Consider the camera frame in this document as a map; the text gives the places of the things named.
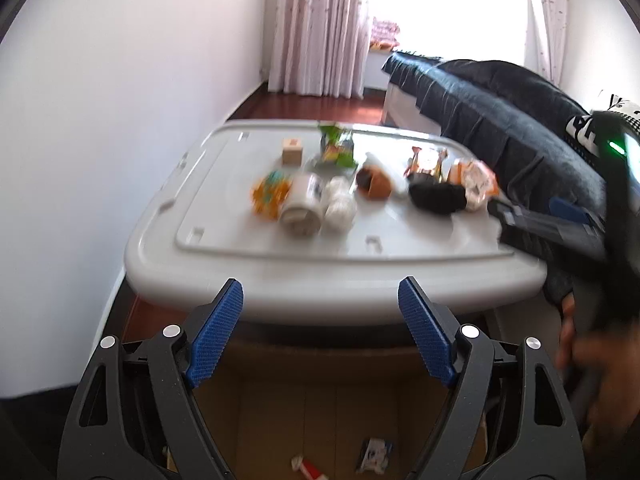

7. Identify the orange clear plastic bag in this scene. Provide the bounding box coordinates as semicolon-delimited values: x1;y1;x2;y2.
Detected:
447;158;500;211

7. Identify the orange green dinosaur toy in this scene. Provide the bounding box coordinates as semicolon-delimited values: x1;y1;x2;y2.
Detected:
252;170;292;220

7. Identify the brown cardboard trash box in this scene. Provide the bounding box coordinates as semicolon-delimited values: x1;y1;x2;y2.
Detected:
121;296;490;480

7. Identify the person right hand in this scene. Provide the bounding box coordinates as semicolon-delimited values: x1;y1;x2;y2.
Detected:
555;295;639;451

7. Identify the black white letter pillow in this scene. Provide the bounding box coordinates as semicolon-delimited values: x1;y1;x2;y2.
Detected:
565;94;639;166

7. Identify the black crumpled cloth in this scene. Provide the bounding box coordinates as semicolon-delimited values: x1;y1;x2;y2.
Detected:
409;180;468;216

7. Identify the dark grey bed blanket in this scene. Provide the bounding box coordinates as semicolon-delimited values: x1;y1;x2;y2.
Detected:
383;52;605;216

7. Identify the orange white plush toy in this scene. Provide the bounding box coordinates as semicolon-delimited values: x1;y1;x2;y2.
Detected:
356;165;393;200

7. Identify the grey plastic storage bin lid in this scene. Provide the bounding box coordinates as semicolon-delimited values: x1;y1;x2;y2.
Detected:
125;119;547;326

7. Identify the white blue packet in box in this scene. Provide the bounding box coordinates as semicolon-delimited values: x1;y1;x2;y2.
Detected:
355;438;394;476

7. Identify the white paper cup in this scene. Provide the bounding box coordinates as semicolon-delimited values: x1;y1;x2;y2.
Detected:
280;172;324;237

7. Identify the green snack wrapper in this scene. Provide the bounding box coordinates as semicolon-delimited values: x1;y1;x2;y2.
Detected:
314;122;358;170

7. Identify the pink patterned right curtain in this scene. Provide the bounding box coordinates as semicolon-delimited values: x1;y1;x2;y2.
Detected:
529;0;570;86

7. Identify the pink patterned curtain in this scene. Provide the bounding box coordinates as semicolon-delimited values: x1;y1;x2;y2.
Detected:
268;0;371;99
529;0;570;86

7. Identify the small wooden cube block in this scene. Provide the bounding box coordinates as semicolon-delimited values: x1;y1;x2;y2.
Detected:
281;138;304;167

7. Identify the folded pink blanket pile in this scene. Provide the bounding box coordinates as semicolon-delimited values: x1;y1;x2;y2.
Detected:
370;18;400;52

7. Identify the pink patterned left curtain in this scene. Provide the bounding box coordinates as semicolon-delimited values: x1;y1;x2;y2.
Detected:
268;0;371;99

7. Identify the white bed frame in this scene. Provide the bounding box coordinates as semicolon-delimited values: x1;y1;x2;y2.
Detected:
382;82;442;136

